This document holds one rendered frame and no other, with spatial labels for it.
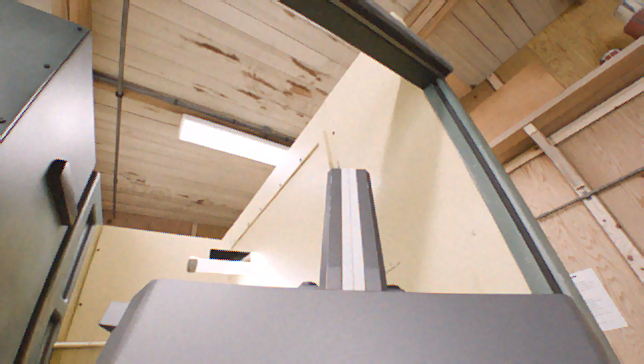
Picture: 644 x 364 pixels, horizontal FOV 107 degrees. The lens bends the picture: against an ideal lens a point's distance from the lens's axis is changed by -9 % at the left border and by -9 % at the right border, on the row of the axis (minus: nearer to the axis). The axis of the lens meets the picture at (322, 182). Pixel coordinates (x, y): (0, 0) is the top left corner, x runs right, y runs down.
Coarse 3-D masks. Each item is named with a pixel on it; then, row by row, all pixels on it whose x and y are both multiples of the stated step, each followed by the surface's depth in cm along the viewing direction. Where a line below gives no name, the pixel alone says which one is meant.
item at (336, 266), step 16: (336, 176) 11; (336, 192) 10; (336, 208) 9; (336, 224) 8; (336, 240) 8; (336, 256) 7; (320, 272) 7; (336, 272) 7; (352, 272) 7; (320, 288) 7; (336, 288) 7; (352, 288) 7
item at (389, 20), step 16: (336, 0) 37; (352, 0) 40; (368, 0) 38; (352, 16) 39; (368, 16) 42; (384, 16) 39; (384, 32) 41; (400, 32) 42; (400, 48) 44; (416, 48) 48; (432, 48) 46; (432, 64) 51; (448, 64) 48
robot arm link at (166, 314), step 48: (144, 288) 6; (192, 288) 5; (240, 288) 5; (288, 288) 5; (144, 336) 5; (192, 336) 5; (240, 336) 5; (288, 336) 5; (336, 336) 5; (384, 336) 5; (432, 336) 5; (480, 336) 5; (528, 336) 5; (576, 336) 5
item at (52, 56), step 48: (0, 0) 59; (0, 48) 53; (48, 48) 59; (0, 96) 48; (48, 96) 57; (0, 144) 45; (48, 144) 63; (0, 192) 48; (48, 192) 70; (0, 240) 51; (48, 240) 78; (0, 288) 55; (0, 336) 59
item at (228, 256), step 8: (216, 256) 104; (224, 256) 106; (232, 256) 108; (240, 256) 110; (248, 256) 112; (192, 264) 96; (200, 264) 98; (208, 264) 100; (216, 264) 101; (224, 264) 103; (232, 264) 105; (240, 264) 107; (248, 264) 109; (192, 272) 97; (216, 272) 102; (224, 272) 103; (232, 272) 105; (240, 272) 106; (248, 272) 108
